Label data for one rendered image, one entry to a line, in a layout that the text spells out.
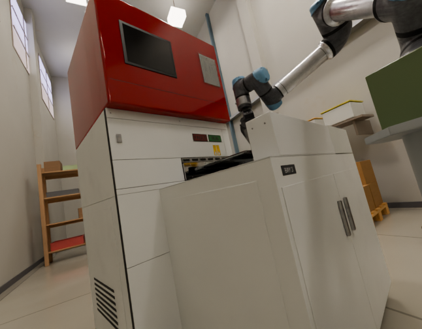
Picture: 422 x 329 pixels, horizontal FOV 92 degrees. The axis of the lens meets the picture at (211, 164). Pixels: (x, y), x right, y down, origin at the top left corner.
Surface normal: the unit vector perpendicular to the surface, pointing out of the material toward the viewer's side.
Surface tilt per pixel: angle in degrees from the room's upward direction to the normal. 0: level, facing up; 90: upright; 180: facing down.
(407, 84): 90
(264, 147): 90
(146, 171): 90
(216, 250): 90
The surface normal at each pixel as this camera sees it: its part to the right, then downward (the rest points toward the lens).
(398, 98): -0.89, 0.11
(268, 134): -0.72, 0.05
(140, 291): 0.66, -0.23
